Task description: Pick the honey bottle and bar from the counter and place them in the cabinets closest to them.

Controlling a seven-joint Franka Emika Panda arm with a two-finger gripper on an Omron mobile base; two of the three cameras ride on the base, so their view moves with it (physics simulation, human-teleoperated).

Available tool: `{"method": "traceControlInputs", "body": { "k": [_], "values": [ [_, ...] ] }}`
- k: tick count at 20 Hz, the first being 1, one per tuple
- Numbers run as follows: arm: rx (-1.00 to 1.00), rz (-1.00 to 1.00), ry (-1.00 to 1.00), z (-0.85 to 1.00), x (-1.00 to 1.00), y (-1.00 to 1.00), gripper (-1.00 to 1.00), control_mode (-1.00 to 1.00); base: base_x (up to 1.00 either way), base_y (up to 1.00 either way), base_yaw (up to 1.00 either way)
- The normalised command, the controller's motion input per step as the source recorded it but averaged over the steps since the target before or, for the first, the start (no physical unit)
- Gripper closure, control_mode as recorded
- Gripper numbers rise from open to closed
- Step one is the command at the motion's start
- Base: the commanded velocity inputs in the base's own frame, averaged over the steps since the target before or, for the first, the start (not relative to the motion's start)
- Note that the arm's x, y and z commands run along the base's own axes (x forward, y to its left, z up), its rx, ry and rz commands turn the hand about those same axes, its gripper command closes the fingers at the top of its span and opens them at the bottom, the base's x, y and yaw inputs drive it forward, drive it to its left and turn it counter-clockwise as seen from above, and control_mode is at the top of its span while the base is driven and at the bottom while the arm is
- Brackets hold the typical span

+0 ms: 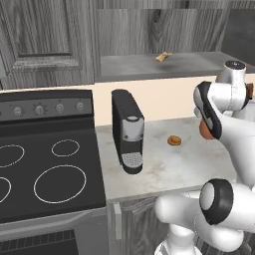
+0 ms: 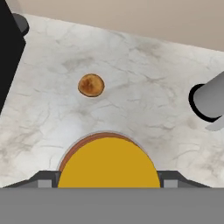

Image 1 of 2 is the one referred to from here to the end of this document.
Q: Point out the dark grey cabinet door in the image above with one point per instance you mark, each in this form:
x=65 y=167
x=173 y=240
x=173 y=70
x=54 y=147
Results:
x=239 y=31

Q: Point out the black stove with hob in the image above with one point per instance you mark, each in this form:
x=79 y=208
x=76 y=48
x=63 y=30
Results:
x=50 y=156

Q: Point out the round brown pastry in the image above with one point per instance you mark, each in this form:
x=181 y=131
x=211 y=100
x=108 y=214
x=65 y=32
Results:
x=174 y=140

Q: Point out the grey wood base cabinet door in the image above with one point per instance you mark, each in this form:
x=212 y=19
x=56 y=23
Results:
x=139 y=225

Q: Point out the grey stove knob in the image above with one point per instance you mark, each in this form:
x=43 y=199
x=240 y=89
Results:
x=40 y=109
x=59 y=107
x=17 y=110
x=79 y=106

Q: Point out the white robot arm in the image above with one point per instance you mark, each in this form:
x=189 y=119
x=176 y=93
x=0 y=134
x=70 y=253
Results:
x=239 y=139

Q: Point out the grey oven door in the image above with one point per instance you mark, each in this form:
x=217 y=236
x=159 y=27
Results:
x=50 y=237

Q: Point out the small brown object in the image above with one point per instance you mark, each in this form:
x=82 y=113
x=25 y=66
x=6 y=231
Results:
x=250 y=90

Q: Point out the open grey wood cabinet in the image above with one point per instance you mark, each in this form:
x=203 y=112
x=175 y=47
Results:
x=149 y=33

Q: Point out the tan wrapped bar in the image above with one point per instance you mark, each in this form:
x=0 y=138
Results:
x=163 y=56

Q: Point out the black and silver coffee machine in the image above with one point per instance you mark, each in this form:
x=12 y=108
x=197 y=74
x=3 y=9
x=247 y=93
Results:
x=124 y=126

